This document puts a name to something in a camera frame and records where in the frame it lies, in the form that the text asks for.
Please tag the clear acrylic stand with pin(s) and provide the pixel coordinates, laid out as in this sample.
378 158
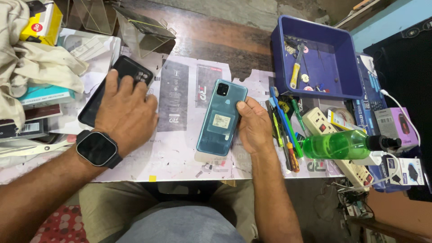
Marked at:
96 17
145 33

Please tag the white plug adapter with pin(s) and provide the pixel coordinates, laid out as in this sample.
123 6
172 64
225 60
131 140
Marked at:
369 158

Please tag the white round disc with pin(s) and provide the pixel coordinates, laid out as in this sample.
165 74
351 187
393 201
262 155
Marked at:
305 78

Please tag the black phone case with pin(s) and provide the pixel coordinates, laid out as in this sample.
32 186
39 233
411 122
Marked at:
130 69

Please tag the white power strip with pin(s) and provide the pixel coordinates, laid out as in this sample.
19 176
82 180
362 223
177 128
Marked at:
317 123

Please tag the black bag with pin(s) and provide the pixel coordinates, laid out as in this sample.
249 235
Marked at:
408 67

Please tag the cream cloth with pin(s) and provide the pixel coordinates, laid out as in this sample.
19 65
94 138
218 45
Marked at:
37 64

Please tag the white scissors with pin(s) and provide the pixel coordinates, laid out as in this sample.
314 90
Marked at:
37 149

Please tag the tape roll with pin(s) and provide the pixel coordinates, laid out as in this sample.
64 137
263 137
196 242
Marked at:
347 114

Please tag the maroon box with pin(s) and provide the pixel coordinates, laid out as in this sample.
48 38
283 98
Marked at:
44 113

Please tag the person's grey shirt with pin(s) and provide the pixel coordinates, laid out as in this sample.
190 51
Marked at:
182 224

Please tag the teal box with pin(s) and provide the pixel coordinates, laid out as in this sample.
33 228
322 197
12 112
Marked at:
44 96

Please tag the blue plastic pry tool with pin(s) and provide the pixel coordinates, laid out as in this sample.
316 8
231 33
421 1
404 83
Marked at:
281 114

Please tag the white charger box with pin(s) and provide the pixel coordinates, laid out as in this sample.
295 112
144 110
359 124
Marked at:
406 172

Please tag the yellow white packet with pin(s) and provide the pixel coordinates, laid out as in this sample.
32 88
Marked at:
341 122

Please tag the person's left hand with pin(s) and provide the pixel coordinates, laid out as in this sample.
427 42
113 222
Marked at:
125 111

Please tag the white printed paper mat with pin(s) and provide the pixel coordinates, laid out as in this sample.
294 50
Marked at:
182 148

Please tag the blue plastic tray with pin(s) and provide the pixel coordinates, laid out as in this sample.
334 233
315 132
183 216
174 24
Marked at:
332 72

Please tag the teal blue smartphone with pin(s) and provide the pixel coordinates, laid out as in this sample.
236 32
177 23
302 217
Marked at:
219 118

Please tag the person's right hand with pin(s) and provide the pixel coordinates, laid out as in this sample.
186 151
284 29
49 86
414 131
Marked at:
256 128

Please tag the person's khaki trousers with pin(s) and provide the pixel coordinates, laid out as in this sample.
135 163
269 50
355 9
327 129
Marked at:
108 206

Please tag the black smartwatch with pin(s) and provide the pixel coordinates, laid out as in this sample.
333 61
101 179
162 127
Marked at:
97 148

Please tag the green screwdriver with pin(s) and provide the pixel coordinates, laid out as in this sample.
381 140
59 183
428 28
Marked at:
297 113

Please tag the green plastic stick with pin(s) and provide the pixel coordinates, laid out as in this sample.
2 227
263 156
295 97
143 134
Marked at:
294 138

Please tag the heap of small metal parts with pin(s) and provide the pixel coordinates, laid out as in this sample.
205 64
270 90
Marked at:
291 47

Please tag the black box with barcode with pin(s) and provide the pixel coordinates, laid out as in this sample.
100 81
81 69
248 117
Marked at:
23 130

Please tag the white paper packet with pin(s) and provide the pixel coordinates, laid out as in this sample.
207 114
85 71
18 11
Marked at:
91 47

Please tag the yellow box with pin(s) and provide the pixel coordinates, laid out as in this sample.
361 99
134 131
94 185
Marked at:
44 25

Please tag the blue keyboard box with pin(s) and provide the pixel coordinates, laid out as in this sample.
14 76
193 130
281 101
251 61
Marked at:
369 91

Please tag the green spray bottle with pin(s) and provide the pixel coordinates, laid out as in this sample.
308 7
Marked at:
337 145

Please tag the red dotted cushion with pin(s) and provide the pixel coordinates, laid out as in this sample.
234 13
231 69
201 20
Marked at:
62 226

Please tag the purple product box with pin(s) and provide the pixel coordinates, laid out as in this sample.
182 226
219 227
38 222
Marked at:
393 126

